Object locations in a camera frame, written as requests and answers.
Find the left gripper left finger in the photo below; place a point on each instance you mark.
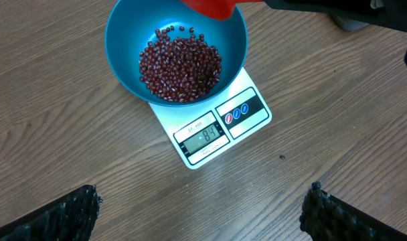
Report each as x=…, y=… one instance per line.
x=70, y=217

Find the red beans in bowl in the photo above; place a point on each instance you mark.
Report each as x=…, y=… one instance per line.
x=180, y=69

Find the clear plastic container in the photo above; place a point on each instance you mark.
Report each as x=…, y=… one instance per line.
x=349, y=25

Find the red measuring scoop blue handle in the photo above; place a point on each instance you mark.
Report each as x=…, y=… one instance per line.
x=220, y=10

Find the blue bowl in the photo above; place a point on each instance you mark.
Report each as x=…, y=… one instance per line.
x=132, y=25

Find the white digital kitchen scale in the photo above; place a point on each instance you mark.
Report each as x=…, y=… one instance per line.
x=203, y=131

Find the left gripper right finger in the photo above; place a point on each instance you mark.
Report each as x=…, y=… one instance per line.
x=326, y=218

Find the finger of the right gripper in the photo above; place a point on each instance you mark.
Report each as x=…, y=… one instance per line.
x=385, y=13

